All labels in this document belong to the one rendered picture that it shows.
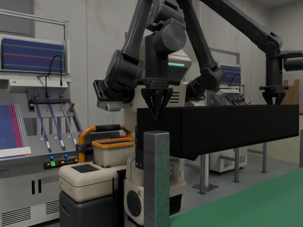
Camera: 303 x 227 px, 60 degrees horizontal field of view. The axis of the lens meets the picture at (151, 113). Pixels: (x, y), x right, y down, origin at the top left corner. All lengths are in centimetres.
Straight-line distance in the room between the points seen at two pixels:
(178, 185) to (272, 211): 65
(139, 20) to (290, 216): 72
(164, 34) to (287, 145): 494
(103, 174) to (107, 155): 10
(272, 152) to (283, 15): 644
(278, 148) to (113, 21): 419
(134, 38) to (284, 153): 477
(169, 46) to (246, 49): 905
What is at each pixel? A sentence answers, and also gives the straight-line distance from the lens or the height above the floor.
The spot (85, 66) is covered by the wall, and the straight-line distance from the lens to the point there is 552.
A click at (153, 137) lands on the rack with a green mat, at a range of 38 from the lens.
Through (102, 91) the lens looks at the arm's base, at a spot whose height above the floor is 117.
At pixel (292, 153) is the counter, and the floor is 16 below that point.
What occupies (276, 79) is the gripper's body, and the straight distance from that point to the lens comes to 107.
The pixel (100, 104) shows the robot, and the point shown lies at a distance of 99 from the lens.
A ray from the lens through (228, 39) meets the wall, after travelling 879.
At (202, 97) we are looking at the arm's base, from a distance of 125.
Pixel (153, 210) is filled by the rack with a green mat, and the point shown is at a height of 98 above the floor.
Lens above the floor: 115
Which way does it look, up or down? 3 degrees down
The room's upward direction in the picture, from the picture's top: straight up
